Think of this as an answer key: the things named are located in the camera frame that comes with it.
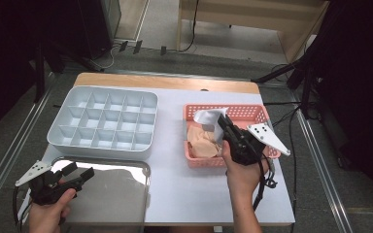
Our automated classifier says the dark cabinet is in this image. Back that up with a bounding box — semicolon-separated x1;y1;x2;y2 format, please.
77;0;122;61

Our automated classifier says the black metal stand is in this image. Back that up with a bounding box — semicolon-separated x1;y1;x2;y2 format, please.
251;48;324;120
33;40;102;104

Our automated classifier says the left hand-held gripper cable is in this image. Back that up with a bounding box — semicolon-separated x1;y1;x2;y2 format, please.
12;185;32;233

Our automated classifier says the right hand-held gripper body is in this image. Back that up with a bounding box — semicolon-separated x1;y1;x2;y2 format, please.
223;121;291;167

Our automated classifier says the dark curtain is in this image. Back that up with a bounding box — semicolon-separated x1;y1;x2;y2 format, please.
0;0;81;145
310;0;373;217

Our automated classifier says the metal floor rail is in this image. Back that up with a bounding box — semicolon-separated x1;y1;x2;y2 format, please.
289;90;355;233
0;71;57;224

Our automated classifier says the person's left hand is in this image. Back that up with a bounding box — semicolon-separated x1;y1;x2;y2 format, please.
28;188;78;233

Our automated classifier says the black hanging cable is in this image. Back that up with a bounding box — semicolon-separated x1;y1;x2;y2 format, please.
178;0;200;53

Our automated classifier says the white sock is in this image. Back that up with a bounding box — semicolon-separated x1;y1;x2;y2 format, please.
192;107;230;146

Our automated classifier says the shiny metal tray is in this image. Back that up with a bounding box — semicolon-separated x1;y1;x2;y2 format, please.
22;155;153;227

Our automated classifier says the hand-held gripper cable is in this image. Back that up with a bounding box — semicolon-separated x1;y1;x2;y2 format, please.
252;154;278;212
12;185;32;233

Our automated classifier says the white floor cable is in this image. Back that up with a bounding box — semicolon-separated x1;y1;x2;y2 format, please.
89;44;119;71

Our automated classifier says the pink perforated plastic basket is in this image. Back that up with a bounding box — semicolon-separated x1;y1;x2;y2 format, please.
182;103;282;169

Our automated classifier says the black floor cable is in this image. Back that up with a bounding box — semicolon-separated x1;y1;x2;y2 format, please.
261;62;305;233

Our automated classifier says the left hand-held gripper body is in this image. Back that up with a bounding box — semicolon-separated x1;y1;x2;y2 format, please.
15;160;80;206

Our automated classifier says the person's right hand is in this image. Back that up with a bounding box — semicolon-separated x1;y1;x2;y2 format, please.
220;141;272;196

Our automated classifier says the grey divided organizer box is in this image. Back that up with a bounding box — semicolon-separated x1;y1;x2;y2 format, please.
46;84;159;162

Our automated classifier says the right hand-held gripper cable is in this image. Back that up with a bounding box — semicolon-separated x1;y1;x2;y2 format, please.
252;154;278;212

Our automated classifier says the light wooden cabinet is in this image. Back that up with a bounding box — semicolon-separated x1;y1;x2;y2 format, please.
176;0;332;64

